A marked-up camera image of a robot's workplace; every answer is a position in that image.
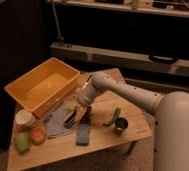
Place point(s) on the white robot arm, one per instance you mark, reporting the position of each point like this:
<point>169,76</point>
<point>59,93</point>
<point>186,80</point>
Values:
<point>171,112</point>

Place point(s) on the yellow plastic tray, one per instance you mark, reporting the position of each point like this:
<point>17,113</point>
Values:
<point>43,86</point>

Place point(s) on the green curved vegetable toy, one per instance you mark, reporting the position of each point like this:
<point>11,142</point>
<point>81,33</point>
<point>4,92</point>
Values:
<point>113,119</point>

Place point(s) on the brown bottle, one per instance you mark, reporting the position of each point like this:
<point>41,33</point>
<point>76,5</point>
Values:
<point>86,116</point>

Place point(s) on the metal cup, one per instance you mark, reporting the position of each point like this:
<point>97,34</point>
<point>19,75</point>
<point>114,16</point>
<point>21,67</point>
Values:
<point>120,125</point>

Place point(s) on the blue rectangular sponge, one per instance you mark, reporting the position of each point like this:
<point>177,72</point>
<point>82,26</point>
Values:
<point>82,134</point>

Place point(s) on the wooden table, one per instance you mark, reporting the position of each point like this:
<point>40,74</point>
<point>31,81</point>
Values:
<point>64,147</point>

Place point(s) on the grey cloth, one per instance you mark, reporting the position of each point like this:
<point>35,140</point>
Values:
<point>54,121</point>

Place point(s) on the metal shelf rack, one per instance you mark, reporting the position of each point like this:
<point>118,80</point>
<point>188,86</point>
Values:
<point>143,40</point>

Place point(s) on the orange round sponge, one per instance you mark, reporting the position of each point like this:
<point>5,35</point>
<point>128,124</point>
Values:
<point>37,136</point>

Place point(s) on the white paper cup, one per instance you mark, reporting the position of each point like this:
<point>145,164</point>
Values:
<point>25,118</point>

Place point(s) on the green sponge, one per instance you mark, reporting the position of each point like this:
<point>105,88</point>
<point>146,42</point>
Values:
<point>22,142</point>

